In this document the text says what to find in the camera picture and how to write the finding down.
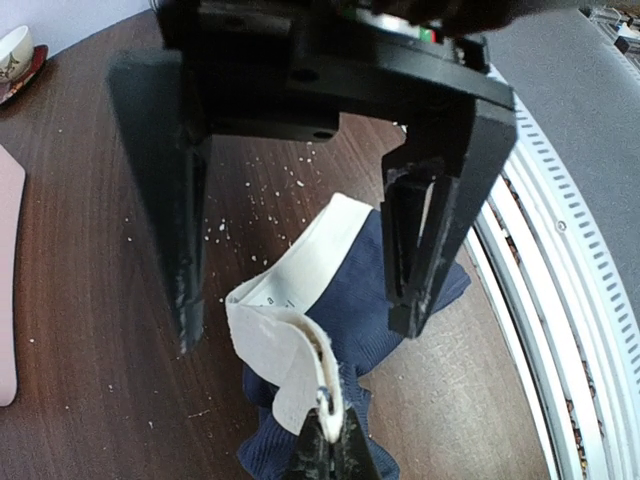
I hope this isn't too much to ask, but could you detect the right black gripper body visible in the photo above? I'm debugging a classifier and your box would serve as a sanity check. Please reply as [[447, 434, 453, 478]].
[[107, 0, 519, 151]]

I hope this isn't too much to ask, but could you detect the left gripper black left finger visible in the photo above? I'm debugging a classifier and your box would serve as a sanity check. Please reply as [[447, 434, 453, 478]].
[[284, 408, 331, 480]]

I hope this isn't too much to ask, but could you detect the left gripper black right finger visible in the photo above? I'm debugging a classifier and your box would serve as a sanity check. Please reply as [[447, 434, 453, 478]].
[[332, 408, 382, 480]]

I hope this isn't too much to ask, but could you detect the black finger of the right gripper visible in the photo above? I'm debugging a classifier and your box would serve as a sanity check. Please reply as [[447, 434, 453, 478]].
[[107, 49, 211, 352], [381, 100, 517, 338]]

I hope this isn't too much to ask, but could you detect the navy and cream underwear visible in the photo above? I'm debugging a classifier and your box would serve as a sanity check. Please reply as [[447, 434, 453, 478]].
[[224, 192, 474, 480]]

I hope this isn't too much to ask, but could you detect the pink divided organizer box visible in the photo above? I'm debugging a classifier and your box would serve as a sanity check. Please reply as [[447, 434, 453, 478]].
[[0, 147, 26, 407]]

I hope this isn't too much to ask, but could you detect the red patterned saucer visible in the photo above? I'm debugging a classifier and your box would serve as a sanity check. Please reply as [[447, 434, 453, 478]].
[[1, 44, 49, 107]]

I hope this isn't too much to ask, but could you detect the white ceramic bowl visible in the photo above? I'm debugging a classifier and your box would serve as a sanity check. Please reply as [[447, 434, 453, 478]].
[[0, 25, 34, 84]]

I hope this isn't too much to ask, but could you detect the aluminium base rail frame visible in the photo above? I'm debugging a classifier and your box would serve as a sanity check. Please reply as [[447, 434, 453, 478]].
[[464, 0, 640, 480]]

